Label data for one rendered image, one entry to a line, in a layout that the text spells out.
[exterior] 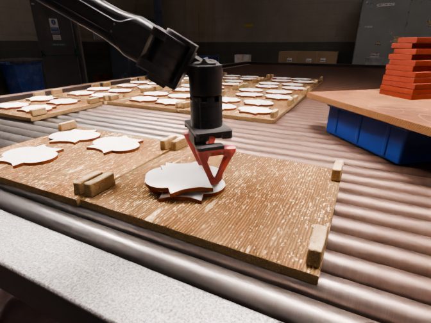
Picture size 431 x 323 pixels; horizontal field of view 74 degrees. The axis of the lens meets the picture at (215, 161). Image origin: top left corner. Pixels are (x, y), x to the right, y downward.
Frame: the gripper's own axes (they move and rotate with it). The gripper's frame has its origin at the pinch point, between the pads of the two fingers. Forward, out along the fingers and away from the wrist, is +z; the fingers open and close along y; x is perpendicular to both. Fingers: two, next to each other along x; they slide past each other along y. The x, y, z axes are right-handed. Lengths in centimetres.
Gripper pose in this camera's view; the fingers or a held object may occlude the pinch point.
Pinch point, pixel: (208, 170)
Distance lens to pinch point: 55.4
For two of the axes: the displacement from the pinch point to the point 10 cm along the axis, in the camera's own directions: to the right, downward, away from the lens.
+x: 9.6, -1.3, 2.6
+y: 2.9, 3.6, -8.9
